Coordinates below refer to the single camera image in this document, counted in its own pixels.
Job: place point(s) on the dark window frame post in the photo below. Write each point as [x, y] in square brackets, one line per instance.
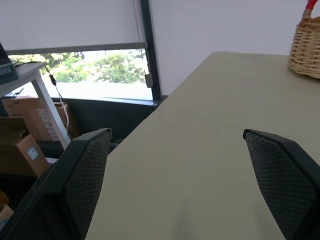
[151, 50]

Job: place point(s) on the dark electronic device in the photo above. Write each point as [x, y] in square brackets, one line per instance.
[6, 67]

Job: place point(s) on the white roller window blind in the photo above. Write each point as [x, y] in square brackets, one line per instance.
[72, 23]

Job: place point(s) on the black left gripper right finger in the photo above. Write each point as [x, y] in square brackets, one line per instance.
[282, 180]

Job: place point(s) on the large printed cardboard box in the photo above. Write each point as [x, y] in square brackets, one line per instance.
[32, 117]

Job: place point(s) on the small brown cardboard box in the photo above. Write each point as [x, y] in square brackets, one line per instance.
[20, 150]

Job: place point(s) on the white side table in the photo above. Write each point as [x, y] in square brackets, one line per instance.
[37, 82]

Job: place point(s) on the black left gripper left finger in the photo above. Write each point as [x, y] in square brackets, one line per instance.
[75, 185]

